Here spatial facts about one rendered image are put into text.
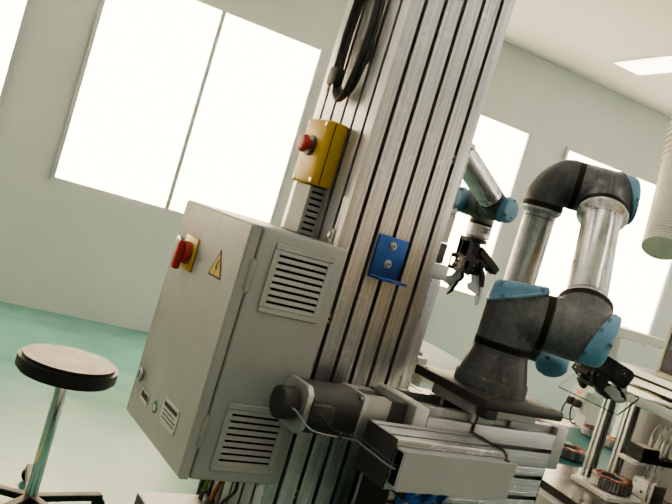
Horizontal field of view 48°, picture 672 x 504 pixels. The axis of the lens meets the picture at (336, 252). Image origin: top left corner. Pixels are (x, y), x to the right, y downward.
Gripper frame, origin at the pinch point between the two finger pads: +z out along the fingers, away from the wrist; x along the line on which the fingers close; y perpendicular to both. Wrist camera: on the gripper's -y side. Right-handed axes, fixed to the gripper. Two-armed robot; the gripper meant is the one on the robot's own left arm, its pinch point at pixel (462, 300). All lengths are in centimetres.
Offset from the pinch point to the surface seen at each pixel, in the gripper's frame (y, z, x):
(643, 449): -28, 24, 56
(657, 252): -118, -39, -22
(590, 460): -35, 35, 36
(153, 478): 34, 115, -115
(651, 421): -51, 19, 41
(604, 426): -36, 24, 37
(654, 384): -35, 6, 49
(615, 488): -21, 36, 57
